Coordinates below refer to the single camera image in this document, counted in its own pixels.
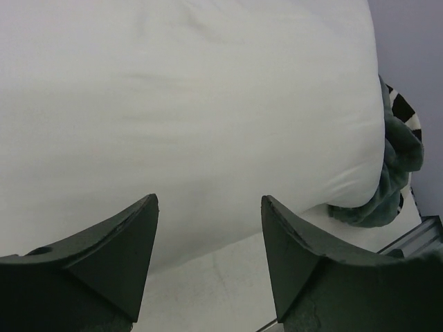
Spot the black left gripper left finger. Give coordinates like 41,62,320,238
1,194,159,331

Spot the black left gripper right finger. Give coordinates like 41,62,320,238
261,196,442,331

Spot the dark green plush pillowcase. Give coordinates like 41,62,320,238
327,79,424,228

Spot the white pillow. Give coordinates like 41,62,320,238
1,1,384,269

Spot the aluminium front rail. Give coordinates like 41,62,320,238
378,215,442,258

